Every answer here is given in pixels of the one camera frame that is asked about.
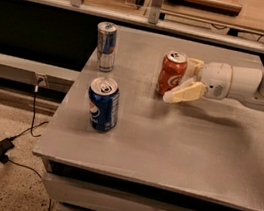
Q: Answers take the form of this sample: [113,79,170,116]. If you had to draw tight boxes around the grey left bench shelf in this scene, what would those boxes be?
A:
[0,54,79,93]

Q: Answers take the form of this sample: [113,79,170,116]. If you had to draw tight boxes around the silver blue red bull can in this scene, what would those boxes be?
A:
[97,21,118,72]

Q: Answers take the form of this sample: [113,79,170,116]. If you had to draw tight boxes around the blue pepsi can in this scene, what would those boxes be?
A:
[88,77,120,132]

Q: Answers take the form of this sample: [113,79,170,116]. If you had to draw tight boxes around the red coke can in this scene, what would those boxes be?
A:
[156,51,188,96]

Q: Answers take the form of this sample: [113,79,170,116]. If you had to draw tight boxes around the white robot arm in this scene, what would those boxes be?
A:
[163,60,264,111]

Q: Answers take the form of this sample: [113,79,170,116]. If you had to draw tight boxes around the black floor cable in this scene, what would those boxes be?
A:
[0,77,74,211]

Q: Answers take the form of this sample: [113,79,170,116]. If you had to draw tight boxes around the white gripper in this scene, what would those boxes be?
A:
[163,58,233,104]

